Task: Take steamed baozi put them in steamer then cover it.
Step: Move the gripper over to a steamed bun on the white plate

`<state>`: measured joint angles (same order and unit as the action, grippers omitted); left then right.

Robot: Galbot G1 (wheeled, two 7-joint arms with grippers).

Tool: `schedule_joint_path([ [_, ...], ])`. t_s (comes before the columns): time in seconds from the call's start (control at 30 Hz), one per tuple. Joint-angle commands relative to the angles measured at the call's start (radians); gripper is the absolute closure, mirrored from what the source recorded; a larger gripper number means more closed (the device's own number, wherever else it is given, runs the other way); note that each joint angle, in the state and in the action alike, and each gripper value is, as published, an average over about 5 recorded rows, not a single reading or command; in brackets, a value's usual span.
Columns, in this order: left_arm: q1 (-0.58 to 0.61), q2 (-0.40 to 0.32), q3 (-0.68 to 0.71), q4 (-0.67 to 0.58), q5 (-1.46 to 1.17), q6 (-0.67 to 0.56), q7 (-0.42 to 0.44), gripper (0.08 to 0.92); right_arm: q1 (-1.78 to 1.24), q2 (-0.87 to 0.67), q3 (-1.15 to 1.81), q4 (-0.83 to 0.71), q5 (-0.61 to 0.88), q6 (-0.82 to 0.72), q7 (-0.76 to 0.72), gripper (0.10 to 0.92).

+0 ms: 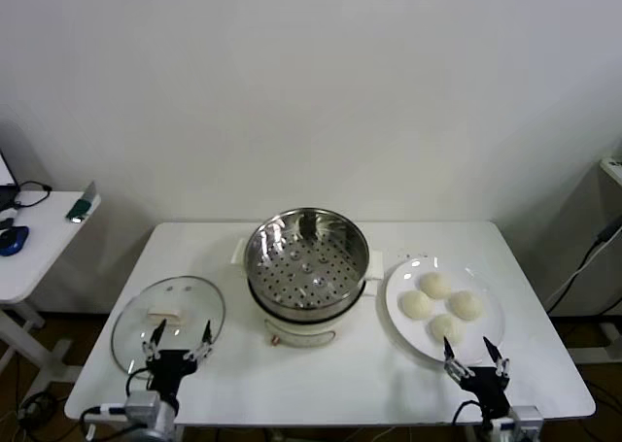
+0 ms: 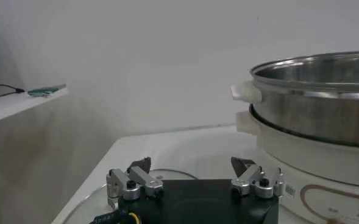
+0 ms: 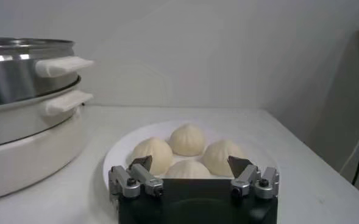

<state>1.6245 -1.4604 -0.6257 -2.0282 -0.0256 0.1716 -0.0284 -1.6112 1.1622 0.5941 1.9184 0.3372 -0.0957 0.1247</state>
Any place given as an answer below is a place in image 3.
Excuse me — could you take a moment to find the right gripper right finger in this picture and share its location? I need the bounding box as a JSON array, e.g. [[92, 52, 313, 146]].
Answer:
[[227, 155, 280, 200]]

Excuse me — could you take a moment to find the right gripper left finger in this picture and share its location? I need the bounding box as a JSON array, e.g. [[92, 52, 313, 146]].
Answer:
[[108, 155, 165, 211]]

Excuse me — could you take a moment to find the white steamed baozi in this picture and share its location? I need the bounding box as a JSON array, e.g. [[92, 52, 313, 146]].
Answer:
[[168, 123, 207, 157], [202, 139, 247, 177], [130, 136, 174, 176], [164, 160, 212, 180]]

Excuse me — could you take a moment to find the white round plate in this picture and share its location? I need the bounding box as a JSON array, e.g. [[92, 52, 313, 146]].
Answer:
[[102, 119, 281, 191]]

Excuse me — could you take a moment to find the white electric cooker pot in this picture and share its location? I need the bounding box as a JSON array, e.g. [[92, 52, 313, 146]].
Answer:
[[0, 76, 94, 202]]

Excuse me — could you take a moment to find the white wall cable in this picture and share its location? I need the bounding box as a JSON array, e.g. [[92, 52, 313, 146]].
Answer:
[[339, 117, 359, 174]]

